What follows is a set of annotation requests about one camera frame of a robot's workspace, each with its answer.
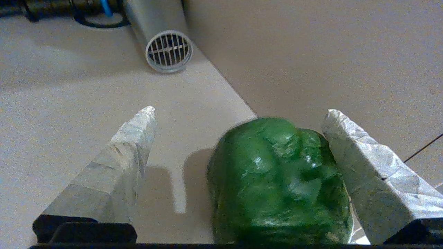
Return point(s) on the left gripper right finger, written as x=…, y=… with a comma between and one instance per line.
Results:
x=377, y=180

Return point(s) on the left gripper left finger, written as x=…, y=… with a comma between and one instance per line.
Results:
x=110, y=173

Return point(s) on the green bell pepper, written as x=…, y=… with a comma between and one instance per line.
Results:
x=278, y=183

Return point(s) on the blue tube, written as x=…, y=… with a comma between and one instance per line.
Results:
x=106, y=7

